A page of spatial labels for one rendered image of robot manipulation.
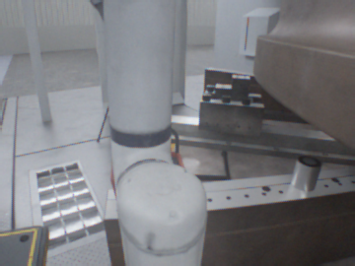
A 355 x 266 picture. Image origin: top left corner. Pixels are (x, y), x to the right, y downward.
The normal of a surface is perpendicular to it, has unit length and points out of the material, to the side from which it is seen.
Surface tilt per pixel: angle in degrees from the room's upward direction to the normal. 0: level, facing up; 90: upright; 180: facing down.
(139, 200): 7
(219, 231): 90
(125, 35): 90
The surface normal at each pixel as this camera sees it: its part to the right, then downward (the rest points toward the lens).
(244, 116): -0.23, 0.40
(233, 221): 0.16, 0.41
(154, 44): 0.46, 0.38
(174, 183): 0.07, -0.90
